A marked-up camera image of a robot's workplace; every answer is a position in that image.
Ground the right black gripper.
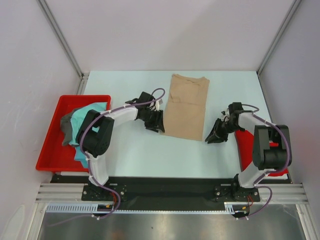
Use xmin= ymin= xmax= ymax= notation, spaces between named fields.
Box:
xmin=205 ymin=117 xmax=242 ymax=144

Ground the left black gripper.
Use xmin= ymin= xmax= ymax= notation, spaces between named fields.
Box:
xmin=139 ymin=108 xmax=165 ymax=133

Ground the beige t shirt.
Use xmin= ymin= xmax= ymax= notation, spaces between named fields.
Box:
xmin=163 ymin=74 xmax=210 ymax=141

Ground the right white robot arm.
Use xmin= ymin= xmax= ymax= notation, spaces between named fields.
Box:
xmin=205 ymin=102 xmax=292 ymax=201

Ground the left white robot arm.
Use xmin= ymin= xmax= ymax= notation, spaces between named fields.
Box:
xmin=76 ymin=88 xmax=166 ymax=200

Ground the folded red t shirt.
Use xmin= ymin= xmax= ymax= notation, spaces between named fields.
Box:
xmin=234 ymin=129 xmax=288 ymax=178

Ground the teal t shirt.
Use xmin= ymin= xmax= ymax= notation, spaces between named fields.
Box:
xmin=68 ymin=102 xmax=107 ymax=169

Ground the grey t shirt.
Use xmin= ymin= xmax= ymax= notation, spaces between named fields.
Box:
xmin=60 ymin=111 xmax=73 ymax=146

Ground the red plastic bin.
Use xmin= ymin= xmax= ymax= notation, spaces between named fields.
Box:
xmin=35 ymin=95 xmax=112 ymax=174

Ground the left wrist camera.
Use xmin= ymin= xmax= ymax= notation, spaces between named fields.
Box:
xmin=152 ymin=98 xmax=163 ymax=111

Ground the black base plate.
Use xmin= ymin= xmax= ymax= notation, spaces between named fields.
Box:
xmin=49 ymin=174 xmax=293 ymax=211

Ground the white slotted cable duct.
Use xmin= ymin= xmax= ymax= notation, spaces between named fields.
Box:
xmin=46 ymin=202 xmax=250 ymax=216

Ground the right aluminium corner post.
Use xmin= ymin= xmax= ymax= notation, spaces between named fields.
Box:
xmin=256 ymin=0 xmax=304 ymax=77

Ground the aluminium corner post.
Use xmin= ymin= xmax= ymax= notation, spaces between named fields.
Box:
xmin=36 ymin=0 xmax=84 ymax=79
xmin=256 ymin=0 xmax=304 ymax=77

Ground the left aluminium corner post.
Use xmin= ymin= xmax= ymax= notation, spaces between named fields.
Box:
xmin=36 ymin=0 xmax=84 ymax=79

